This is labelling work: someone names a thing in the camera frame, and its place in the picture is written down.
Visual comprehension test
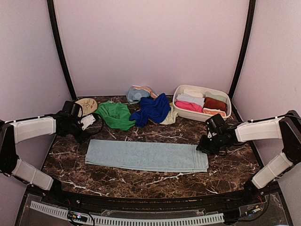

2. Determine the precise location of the white plastic basket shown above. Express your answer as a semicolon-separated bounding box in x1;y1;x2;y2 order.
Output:
173;85;232;122

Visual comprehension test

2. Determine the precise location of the light blue towel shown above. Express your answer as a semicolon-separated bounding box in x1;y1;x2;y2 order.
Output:
85;139;209;173

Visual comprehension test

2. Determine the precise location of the white slotted cable duct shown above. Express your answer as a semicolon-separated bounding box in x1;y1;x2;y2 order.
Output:
29;201;225;226

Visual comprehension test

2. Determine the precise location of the black front rail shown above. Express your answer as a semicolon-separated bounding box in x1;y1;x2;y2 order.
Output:
24;178;281;212

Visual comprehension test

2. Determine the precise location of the orange patterned rolled towel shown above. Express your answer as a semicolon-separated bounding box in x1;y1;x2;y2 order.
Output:
203;108;227;117

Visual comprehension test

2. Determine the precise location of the cream rolled towel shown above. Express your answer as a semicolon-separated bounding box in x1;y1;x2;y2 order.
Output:
183;89;204;98

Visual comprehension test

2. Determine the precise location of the pale green rolled towel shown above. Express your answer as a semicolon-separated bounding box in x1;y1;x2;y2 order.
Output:
205;91;227;103

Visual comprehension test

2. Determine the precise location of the pink rolled towel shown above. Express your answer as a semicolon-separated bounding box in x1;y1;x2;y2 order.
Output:
175;100;203;113

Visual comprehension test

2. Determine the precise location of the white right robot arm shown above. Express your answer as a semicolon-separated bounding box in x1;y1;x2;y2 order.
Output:
196;110;301;204

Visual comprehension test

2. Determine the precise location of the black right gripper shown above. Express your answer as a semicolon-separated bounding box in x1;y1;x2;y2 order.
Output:
197;133;224;155

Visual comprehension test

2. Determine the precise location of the cream yellow cloth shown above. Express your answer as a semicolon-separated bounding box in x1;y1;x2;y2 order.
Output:
160;103;178;125

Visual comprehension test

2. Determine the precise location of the white lavender rolled towel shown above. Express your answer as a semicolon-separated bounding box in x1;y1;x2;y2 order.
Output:
176;94;205;107

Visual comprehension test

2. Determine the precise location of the black corner frame post right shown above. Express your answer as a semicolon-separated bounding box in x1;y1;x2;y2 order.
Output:
228;0;256;100

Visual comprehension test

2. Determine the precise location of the pale blue patterned cloth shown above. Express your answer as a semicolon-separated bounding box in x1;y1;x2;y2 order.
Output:
126;85;158;105

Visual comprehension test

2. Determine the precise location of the black corner frame post left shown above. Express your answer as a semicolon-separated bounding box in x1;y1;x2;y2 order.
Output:
47;0;77;101

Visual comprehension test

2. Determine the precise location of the black corner frame post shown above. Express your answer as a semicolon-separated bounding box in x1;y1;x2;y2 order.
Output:
228;0;256;100
47;0;77;101

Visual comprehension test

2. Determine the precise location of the brown rolled towel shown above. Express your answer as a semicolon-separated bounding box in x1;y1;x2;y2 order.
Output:
204;97;227;112

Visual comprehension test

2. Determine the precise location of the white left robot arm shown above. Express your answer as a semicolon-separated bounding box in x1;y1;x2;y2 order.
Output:
0;101;96;205

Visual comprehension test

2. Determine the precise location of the small green circuit board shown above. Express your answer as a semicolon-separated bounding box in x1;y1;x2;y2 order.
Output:
67;211;88;222

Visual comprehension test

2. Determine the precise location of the royal blue towel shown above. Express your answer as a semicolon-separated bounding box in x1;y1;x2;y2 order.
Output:
129;93;171;128

